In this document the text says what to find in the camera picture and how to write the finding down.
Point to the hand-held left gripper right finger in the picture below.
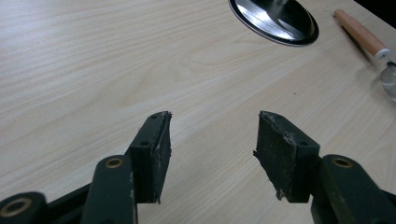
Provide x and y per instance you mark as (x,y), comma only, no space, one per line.
(285,158)

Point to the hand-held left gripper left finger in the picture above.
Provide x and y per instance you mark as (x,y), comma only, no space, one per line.
(151,161)

